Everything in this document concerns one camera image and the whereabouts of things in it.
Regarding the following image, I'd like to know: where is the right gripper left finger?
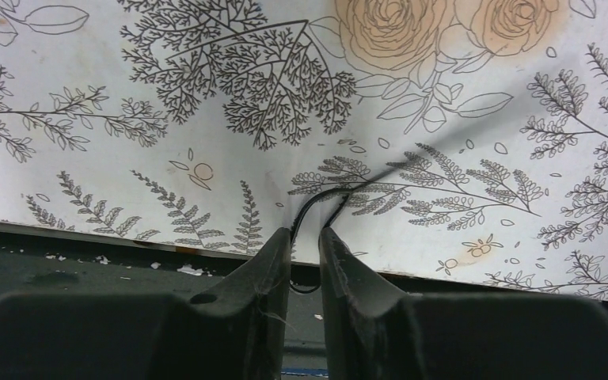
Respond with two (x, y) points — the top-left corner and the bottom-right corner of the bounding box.
(0, 228), (291, 379)

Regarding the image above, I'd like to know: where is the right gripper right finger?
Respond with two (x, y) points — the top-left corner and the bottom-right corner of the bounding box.
(319, 228), (608, 379)

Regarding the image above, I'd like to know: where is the black wire hair loop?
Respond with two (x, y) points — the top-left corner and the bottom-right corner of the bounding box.
(288, 120), (494, 295)

